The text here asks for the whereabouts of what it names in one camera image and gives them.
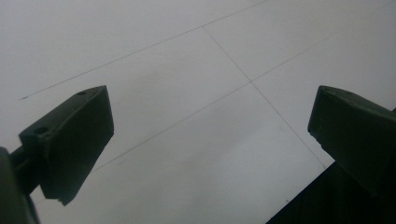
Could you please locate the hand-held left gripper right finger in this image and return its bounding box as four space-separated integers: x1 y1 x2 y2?
307 85 396 197

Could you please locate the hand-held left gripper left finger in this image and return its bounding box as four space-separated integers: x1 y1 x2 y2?
11 85 115 206

